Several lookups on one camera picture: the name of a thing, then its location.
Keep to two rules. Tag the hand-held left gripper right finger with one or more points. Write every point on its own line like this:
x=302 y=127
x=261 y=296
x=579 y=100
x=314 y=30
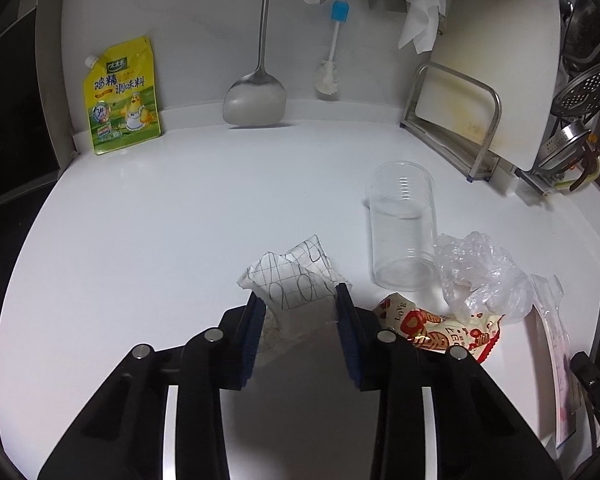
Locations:
x=347 y=340

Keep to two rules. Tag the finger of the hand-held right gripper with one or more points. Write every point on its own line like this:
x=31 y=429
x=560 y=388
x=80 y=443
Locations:
x=587 y=380

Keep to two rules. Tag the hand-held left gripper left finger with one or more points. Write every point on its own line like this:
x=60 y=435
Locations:
x=252 y=345

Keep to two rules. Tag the pink packet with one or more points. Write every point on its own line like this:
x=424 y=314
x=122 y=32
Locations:
x=560 y=360

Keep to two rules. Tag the paper with drawn grid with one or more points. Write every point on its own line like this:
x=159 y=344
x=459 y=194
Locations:
x=300 y=280

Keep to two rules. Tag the red patterned snack wrapper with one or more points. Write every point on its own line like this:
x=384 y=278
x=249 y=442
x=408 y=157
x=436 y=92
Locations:
x=445 y=335

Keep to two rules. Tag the clear plastic cup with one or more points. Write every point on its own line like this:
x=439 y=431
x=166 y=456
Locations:
x=402 y=240

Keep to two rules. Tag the crumpled clear plastic bag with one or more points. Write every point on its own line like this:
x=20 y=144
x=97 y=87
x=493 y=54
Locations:
x=480 y=275

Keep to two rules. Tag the brown gas valve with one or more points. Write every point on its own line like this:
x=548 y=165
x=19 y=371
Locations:
x=592 y=170

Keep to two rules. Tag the steel spatula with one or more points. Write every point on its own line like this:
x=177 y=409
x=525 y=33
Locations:
x=254 y=102

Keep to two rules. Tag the yellow seasoning pouch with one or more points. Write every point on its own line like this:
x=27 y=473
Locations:
x=122 y=105

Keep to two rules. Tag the steel cutting board rack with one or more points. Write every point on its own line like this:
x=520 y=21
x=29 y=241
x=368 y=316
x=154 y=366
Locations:
x=495 y=110

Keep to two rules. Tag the perforated steel steamer plate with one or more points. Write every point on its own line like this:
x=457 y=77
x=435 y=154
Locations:
x=595 y=85

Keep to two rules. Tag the white cutting board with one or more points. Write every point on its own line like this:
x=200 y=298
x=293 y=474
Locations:
x=505 y=60

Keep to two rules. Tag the white bottle brush blue band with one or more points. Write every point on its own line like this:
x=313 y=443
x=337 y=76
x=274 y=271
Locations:
x=339 y=12

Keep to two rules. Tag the white hanging cloth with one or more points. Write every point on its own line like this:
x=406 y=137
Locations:
x=422 y=5

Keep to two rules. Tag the black range hood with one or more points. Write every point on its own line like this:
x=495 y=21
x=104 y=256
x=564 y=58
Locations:
x=10 y=85

